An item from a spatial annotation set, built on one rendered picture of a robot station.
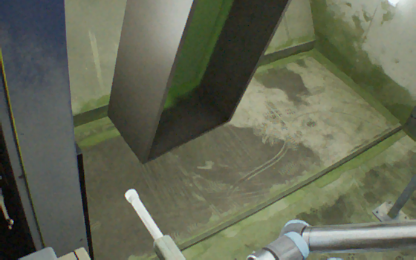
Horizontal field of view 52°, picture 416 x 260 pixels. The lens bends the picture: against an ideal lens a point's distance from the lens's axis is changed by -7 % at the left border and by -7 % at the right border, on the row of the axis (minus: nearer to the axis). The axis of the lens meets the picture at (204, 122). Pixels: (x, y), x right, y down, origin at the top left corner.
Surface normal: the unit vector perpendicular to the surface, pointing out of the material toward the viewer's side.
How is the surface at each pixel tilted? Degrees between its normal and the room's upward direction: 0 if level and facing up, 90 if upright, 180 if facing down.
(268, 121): 0
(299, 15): 57
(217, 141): 0
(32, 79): 90
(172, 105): 12
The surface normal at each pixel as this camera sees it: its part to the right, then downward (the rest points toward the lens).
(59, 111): 0.56, 0.62
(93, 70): 0.55, 0.13
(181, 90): 0.26, -0.59
